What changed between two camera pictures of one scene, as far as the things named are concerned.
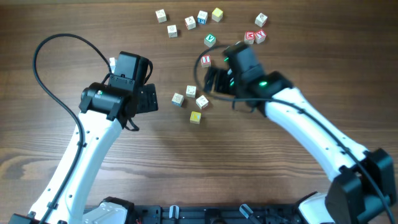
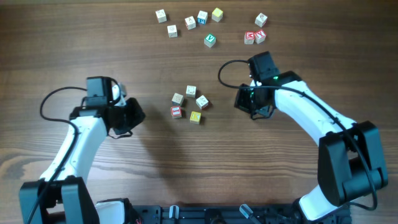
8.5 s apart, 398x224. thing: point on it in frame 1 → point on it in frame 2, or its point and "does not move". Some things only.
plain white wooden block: [177, 99] does not move
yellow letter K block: [195, 117] does not move
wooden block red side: [191, 91] does not move
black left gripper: [148, 101] → [135, 116]
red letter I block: [206, 61] → [176, 112]
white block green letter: [202, 102] does not move
